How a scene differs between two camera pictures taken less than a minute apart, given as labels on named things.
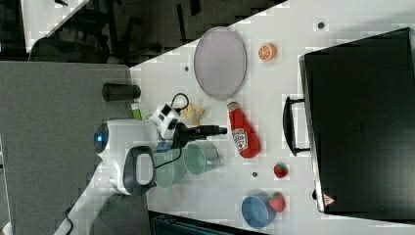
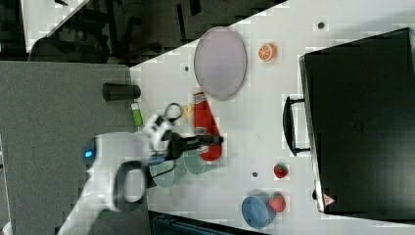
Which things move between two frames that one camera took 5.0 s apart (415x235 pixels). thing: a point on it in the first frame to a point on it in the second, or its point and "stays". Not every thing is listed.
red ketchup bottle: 245,138 to 205,124
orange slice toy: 267,52 stays
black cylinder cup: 119,91 stays
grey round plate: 220,63 stays
